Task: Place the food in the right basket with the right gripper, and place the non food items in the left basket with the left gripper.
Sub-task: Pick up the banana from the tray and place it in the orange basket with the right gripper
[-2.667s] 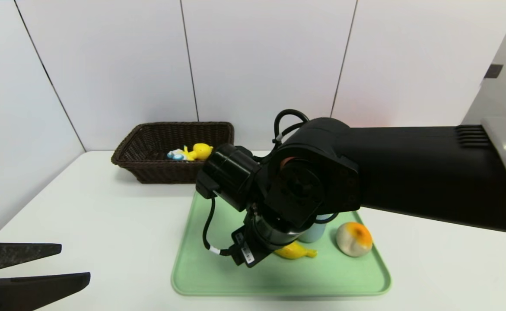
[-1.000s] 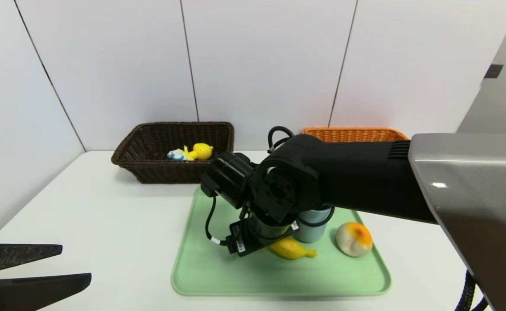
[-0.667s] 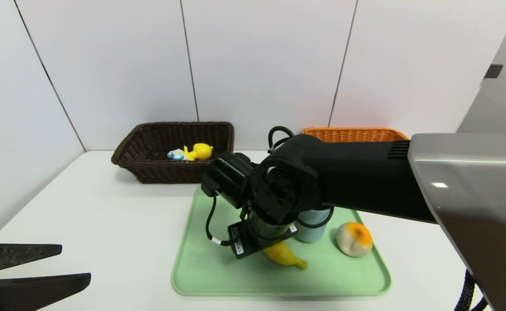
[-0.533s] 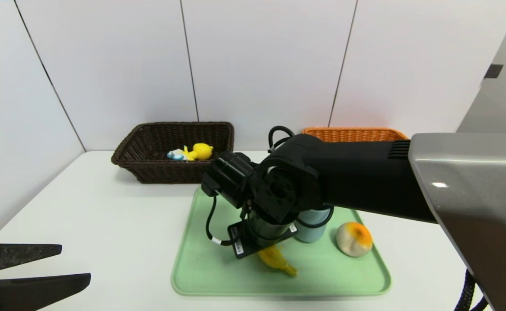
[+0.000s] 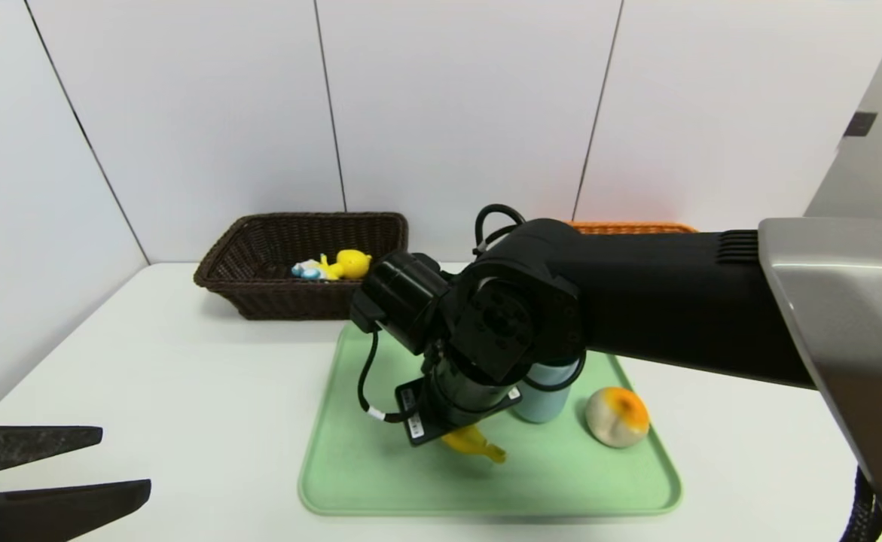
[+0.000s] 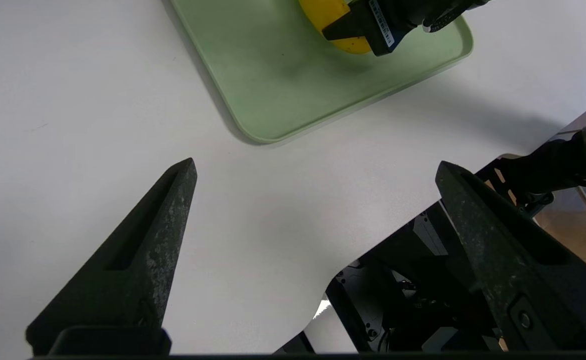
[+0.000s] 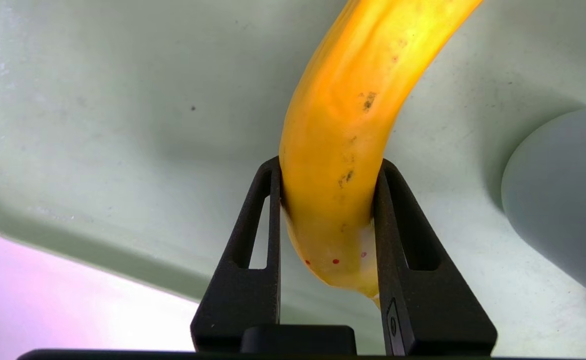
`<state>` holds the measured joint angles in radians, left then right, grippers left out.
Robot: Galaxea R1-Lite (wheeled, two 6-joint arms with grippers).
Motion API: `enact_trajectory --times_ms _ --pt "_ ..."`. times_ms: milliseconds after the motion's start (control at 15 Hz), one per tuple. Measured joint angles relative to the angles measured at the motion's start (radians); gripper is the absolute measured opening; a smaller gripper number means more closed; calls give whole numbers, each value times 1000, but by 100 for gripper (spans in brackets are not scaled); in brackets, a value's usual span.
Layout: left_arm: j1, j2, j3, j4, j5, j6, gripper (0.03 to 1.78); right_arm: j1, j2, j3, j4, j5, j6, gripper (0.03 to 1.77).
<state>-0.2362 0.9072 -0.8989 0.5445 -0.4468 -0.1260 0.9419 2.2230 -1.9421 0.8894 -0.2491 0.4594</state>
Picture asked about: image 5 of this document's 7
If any yellow duck toy car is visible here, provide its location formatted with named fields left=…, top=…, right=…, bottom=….
left=291, top=249, right=372, bottom=282

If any dark brown wicker basket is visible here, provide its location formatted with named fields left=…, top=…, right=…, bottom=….
left=193, top=212, right=409, bottom=321

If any blue plastic cup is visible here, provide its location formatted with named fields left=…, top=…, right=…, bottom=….
left=514, top=361, right=584, bottom=424

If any black right camera cable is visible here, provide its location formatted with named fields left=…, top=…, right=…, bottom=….
left=475, top=204, right=526, bottom=253

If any light green plastic tray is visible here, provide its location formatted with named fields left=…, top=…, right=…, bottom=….
left=298, top=315, right=684, bottom=517

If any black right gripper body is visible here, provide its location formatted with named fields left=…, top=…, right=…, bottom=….
left=395, top=353, right=523, bottom=447

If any yellow banana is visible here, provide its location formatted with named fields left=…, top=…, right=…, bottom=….
left=441, top=424, right=507, bottom=464

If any braided black right arm hose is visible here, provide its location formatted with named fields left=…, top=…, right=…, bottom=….
left=840, top=467, right=882, bottom=542

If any orange wicker basket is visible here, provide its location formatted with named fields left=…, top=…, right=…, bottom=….
left=569, top=221, right=697, bottom=235

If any orange and white peach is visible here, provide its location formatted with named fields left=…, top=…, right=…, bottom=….
left=585, top=387, right=650, bottom=449

